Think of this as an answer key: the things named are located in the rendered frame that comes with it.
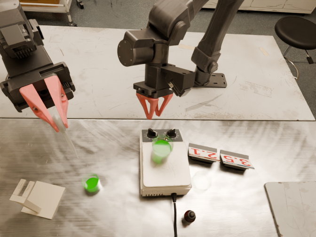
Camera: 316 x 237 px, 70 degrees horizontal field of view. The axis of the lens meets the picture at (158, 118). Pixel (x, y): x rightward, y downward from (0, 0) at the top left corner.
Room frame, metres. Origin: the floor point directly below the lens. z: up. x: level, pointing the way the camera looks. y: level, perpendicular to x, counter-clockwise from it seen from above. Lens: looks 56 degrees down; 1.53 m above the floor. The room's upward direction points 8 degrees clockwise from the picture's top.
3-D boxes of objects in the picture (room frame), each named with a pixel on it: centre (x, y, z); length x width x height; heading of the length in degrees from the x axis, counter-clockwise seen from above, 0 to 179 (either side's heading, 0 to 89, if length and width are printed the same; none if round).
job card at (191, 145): (0.31, -0.15, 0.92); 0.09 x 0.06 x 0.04; 86
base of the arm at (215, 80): (0.62, -0.14, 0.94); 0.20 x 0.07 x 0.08; 99
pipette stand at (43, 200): (0.11, 0.26, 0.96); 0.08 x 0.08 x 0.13; 85
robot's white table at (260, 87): (0.65, 0.07, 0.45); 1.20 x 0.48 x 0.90; 99
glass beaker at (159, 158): (0.24, -0.02, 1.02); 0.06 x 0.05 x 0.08; 44
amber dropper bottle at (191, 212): (0.12, -0.11, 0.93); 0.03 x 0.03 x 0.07
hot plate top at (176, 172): (0.23, -0.04, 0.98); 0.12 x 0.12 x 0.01; 10
